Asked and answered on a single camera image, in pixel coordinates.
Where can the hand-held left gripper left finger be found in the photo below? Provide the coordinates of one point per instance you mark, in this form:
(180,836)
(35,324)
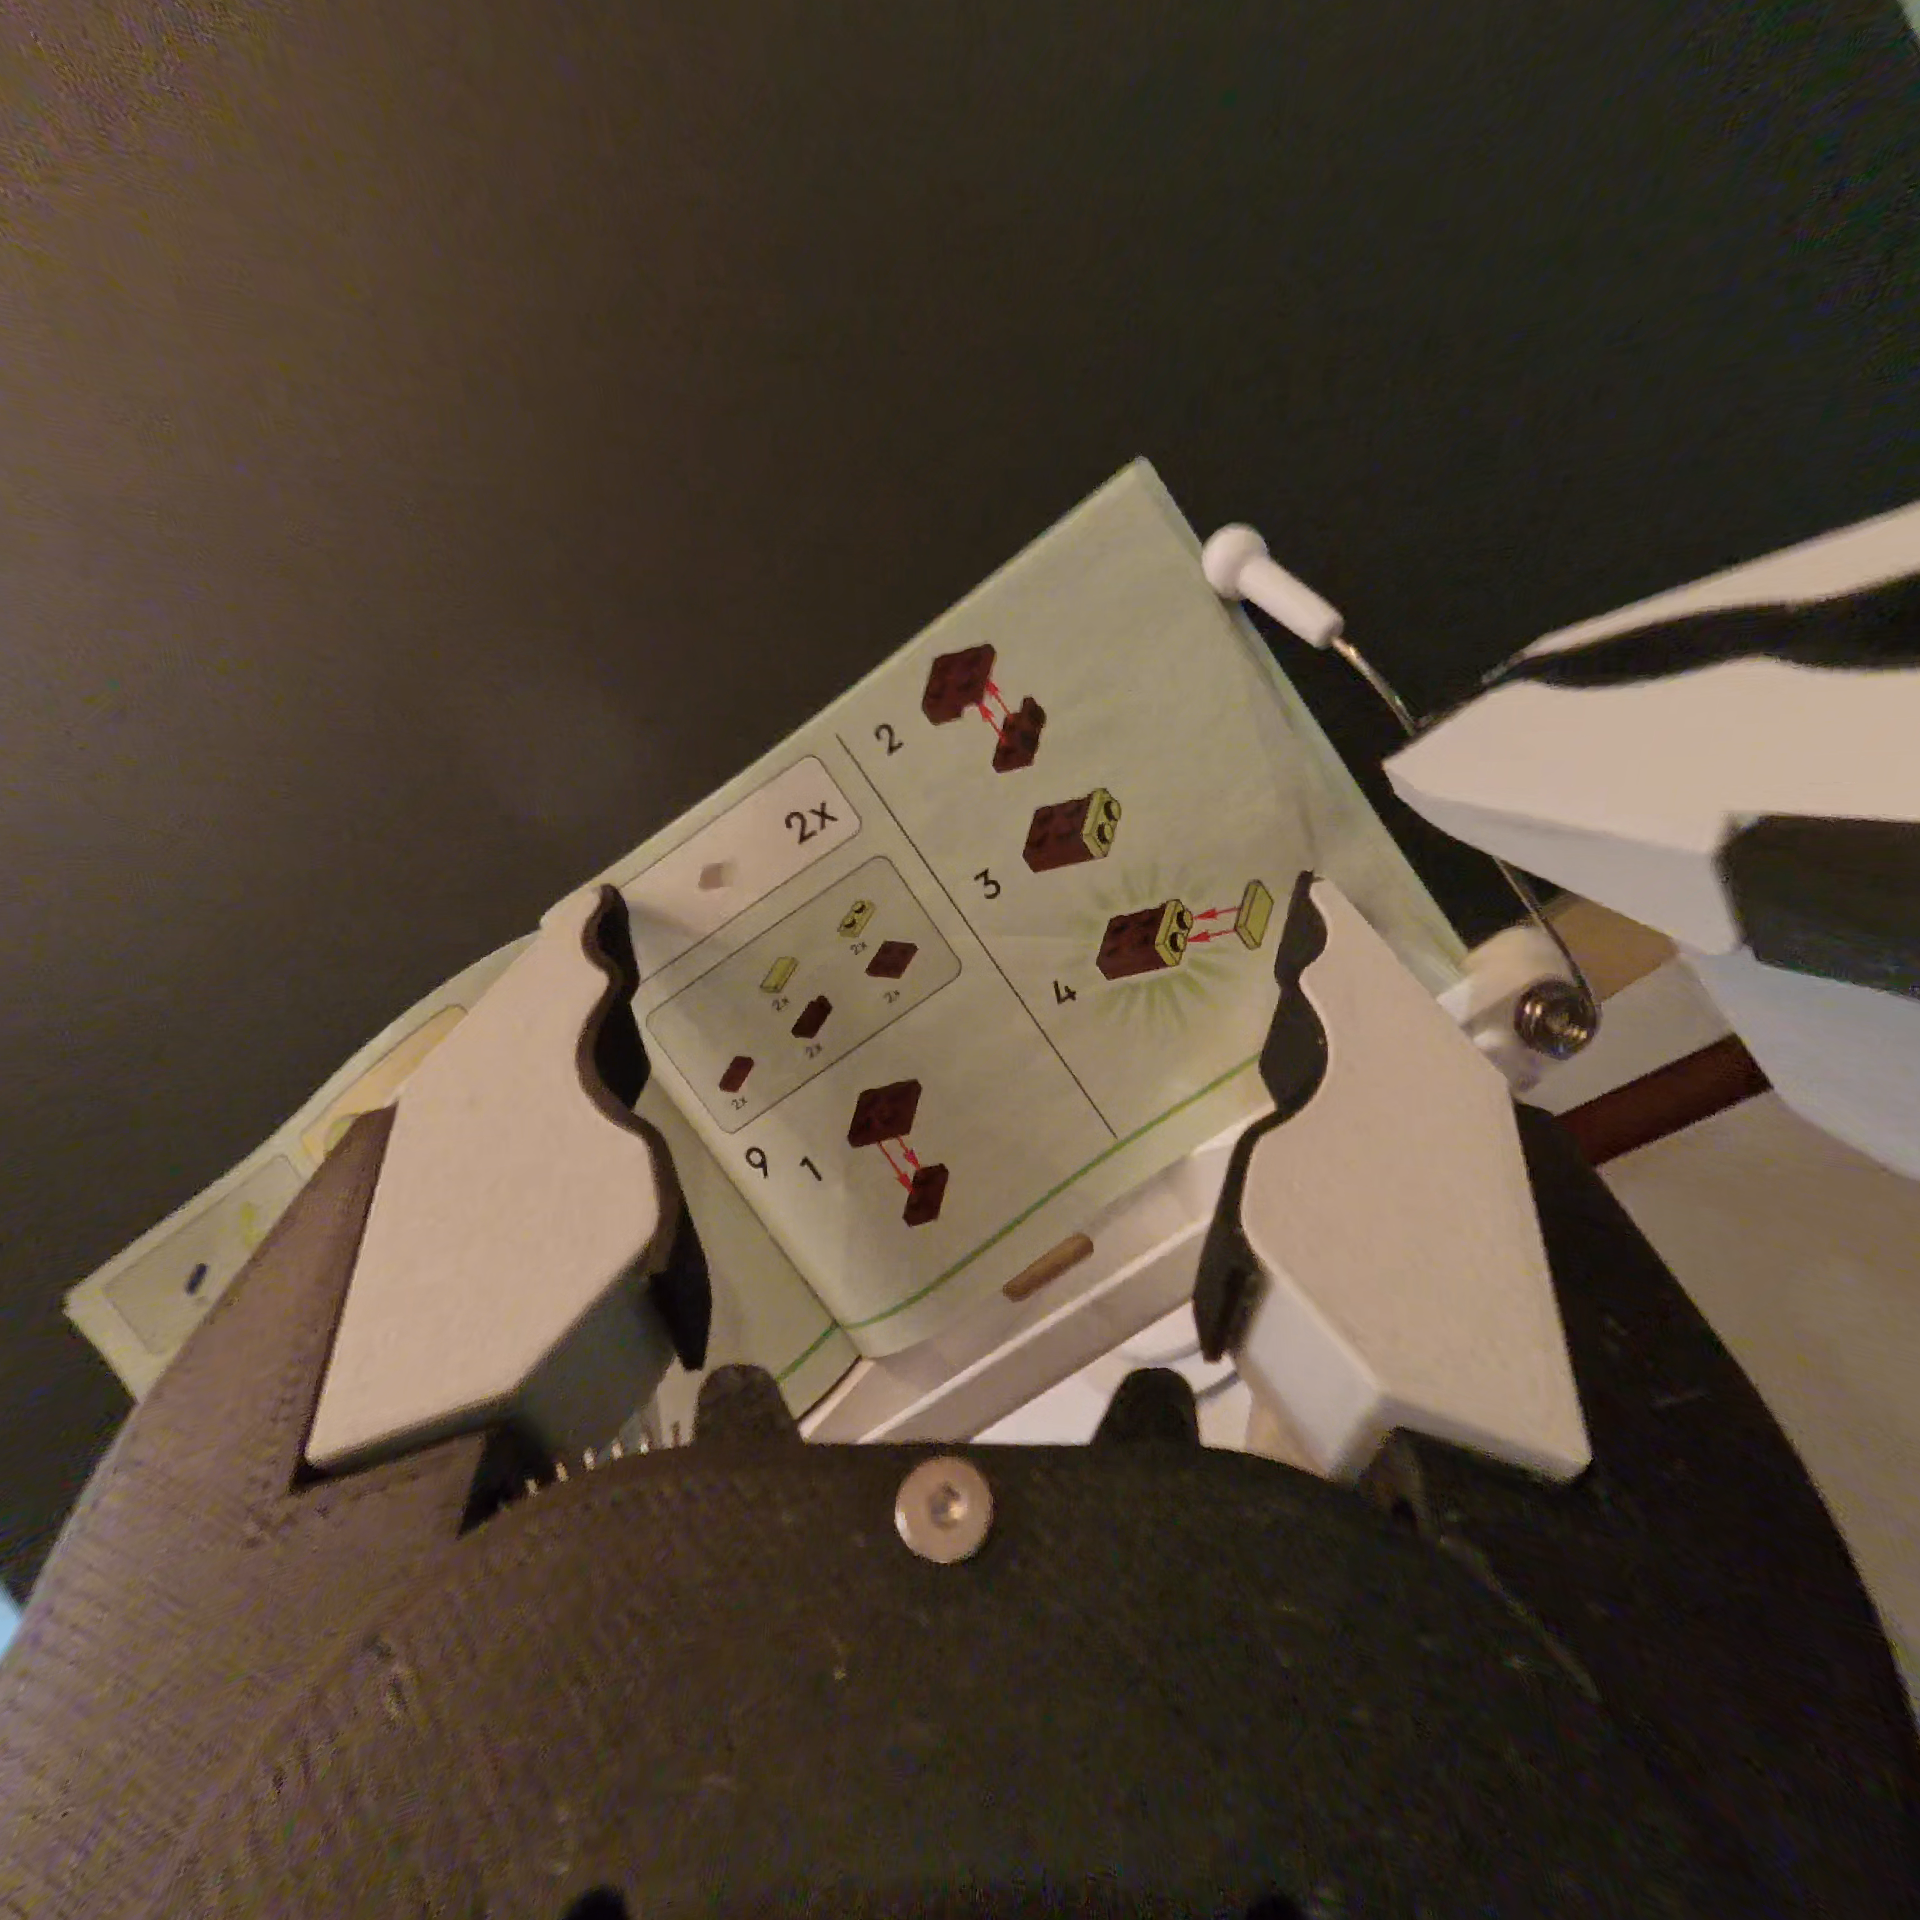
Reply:
(496,1185)

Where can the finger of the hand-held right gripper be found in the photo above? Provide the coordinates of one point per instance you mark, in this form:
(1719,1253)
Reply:
(1831,561)
(1575,779)

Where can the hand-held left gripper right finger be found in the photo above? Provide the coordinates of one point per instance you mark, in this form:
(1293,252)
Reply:
(1398,1185)

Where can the green building instruction booklet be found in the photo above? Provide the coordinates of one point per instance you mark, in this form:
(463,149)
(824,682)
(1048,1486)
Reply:
(961,840)

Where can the small wooden dowel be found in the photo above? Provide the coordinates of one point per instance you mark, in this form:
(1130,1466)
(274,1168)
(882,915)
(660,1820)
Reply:
(1048,1267)

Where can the white book stand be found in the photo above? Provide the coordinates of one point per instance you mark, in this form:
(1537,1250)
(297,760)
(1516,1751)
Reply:
(1023,1366)

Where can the black flat panel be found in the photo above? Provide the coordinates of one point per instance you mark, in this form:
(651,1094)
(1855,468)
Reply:
(603,375)

